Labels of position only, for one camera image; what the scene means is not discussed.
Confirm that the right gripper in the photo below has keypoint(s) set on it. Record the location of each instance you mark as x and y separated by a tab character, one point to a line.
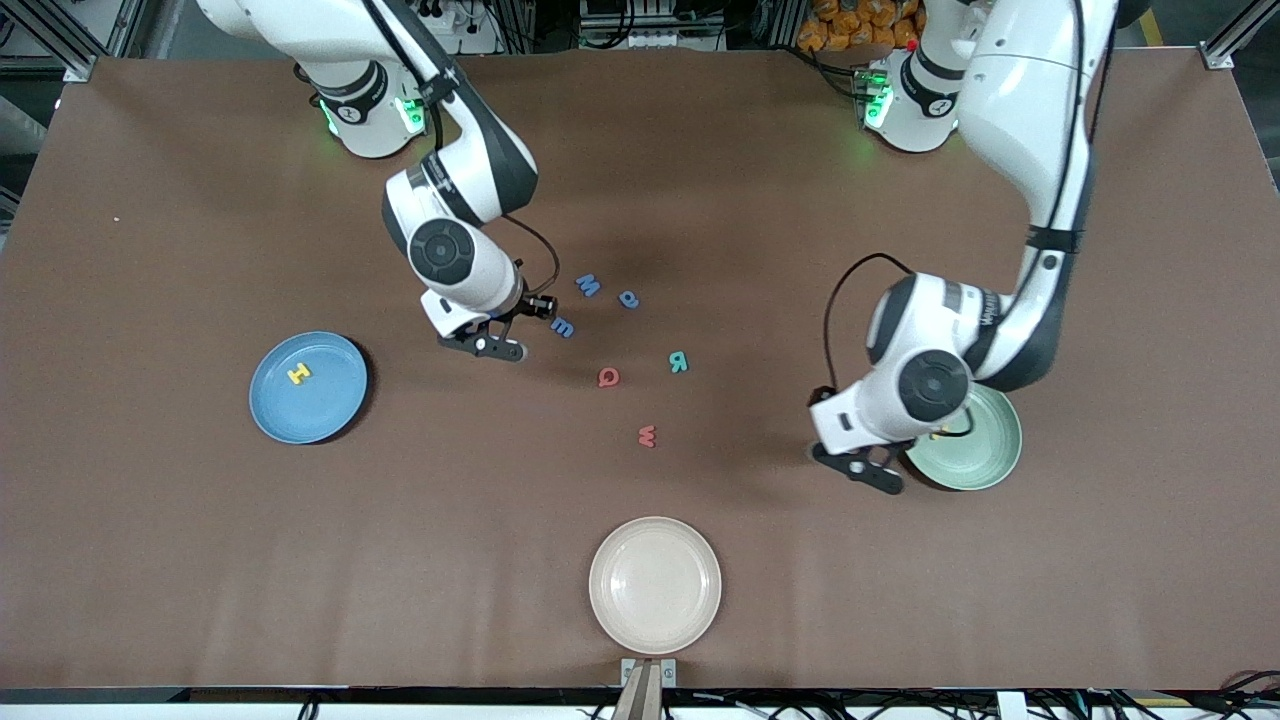
526	309

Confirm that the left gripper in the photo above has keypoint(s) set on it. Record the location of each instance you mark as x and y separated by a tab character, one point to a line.
921	444

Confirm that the blue lowercase letter m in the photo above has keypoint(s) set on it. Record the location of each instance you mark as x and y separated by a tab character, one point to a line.
563	327

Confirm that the blue uppercase letter M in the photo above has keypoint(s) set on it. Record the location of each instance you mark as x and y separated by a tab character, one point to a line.
588	286

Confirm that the red uppercase letter Q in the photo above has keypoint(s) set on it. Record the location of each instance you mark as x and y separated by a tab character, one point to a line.
608	377

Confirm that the teal uppercase letter R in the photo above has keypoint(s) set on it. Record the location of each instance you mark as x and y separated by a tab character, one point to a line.
678	362

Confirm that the red lowercase letter w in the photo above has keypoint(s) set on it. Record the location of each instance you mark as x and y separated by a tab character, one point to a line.
647	436

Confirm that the yellow uppercase letter I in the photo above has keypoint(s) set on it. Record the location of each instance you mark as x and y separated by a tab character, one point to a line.
298	374

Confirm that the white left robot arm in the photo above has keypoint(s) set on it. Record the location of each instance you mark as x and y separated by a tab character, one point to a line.
1020	100

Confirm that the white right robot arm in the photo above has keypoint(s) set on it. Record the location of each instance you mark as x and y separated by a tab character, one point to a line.
470	160

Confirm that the green plate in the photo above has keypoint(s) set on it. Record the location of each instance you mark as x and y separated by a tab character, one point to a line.
985	450

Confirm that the blue lowercase letter a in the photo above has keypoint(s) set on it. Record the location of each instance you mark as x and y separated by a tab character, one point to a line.
628	299

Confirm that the blue plate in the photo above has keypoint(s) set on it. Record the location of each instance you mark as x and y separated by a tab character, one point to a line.
300	415

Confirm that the beige plate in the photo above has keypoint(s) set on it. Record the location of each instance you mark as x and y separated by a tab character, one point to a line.
655	585

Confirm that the white power strip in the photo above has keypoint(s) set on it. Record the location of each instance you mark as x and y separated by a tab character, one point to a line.
470	20

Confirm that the pile of orange objects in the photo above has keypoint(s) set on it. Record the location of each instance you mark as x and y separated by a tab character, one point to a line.
850	25

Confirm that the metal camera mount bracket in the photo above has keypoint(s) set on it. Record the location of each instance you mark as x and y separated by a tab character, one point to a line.
648	690

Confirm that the aluminium frame post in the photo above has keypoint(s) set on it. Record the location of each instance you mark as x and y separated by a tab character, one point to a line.
60	45
1225	50

